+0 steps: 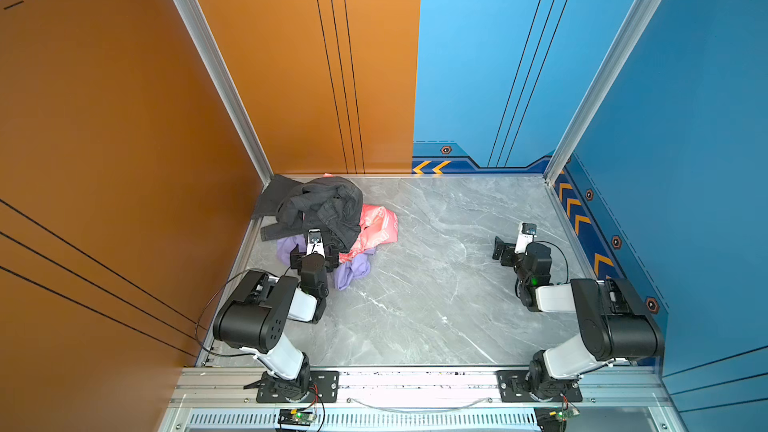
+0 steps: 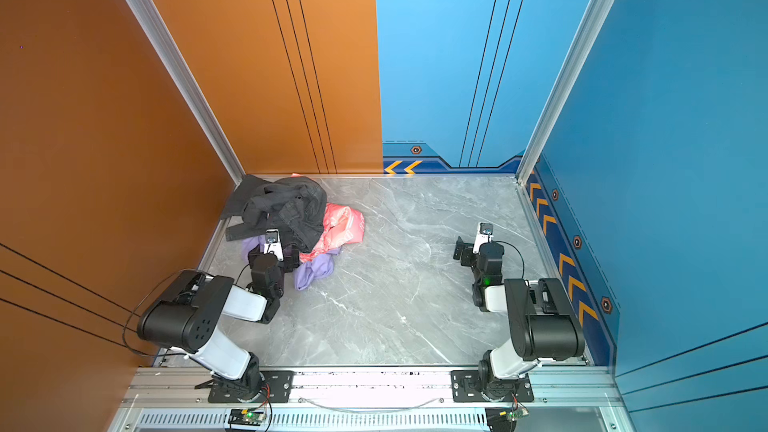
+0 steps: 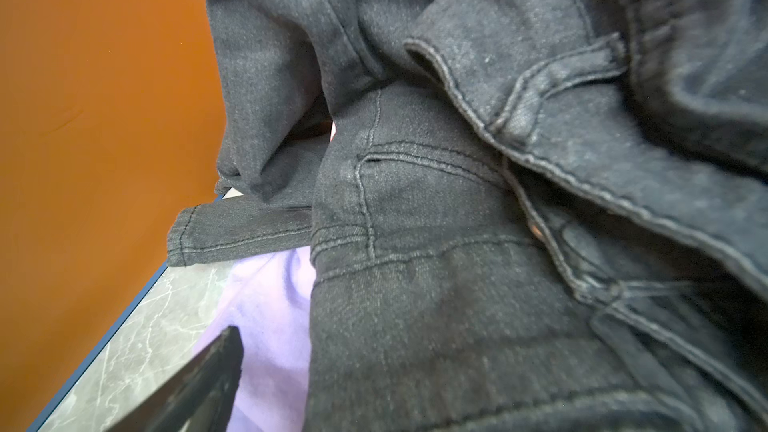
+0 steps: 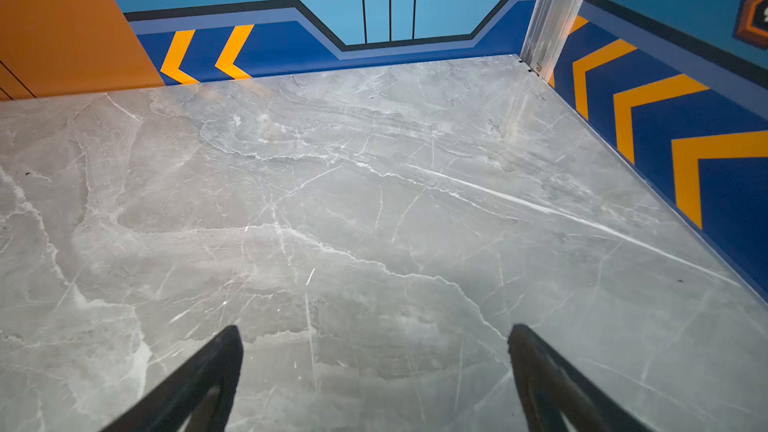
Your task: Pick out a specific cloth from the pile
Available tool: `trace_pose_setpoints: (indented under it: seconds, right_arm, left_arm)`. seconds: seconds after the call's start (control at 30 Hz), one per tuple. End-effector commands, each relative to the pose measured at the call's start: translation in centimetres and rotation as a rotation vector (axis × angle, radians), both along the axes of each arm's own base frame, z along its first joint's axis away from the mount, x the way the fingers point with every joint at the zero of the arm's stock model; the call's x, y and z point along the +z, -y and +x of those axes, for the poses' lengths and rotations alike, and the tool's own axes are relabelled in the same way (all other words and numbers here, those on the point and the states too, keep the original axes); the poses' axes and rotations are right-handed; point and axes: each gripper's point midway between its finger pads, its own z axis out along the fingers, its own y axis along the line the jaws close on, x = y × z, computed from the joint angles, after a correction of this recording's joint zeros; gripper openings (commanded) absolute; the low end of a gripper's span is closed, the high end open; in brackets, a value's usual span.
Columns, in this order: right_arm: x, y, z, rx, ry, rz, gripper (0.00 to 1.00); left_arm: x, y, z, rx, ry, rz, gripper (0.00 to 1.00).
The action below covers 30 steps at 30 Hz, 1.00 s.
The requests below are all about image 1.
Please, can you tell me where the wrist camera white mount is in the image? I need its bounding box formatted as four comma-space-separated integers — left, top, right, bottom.
306, 229, 326, 257
515, 222, 537, 254

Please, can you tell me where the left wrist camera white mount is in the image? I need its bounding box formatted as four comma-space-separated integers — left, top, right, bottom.
306, 229, 326, 257

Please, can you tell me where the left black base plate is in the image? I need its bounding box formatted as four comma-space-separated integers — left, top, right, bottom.
256, 370, 339, 404

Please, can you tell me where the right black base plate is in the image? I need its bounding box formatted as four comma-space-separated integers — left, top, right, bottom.
496, 369, 583, 403

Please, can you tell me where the right green circuit board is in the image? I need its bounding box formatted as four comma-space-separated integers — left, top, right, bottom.
535, 406, 581, 432

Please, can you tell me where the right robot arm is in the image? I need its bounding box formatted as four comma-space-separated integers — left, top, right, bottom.
492, 237, 664, 406

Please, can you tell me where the dark grey jacket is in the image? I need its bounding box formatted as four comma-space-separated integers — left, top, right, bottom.
254, 175, 364, 253

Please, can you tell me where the aluminium corner post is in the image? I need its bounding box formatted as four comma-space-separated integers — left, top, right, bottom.
172, 0, 274, 187
543, 0, 663, 186

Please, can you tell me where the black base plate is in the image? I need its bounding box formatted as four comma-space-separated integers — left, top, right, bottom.
256, 370, 339, 404
496, 369, 583, 403

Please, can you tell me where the right aluminium corner post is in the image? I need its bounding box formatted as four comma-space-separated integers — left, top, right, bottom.
543, 0, 663, 186

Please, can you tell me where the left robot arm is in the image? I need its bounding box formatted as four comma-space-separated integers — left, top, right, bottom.
213, 245, 338, 403

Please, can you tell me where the left aluminium corner post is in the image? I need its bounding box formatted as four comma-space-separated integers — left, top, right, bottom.
172, 0, 274, 187

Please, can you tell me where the green circuit board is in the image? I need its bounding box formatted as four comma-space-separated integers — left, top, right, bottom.
535, 406, 581, 432
276, 409, 317, 431

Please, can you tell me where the left green circuit board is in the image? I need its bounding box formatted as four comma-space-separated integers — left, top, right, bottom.
276, 409, 317, 431

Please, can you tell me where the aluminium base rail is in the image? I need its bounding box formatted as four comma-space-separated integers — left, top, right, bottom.
159, 366, 686, 431

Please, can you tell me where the white cable on rail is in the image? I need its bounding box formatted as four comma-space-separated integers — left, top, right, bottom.
349, 396, 490, 414

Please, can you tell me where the pink patterned cloth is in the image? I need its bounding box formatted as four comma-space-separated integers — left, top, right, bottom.
339, 204, 399, 263

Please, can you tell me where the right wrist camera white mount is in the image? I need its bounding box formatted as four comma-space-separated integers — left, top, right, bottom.
515, 222, 537, 254

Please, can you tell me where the lilac purple cloth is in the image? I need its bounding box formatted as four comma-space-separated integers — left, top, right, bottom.
277, 235, 377, 291

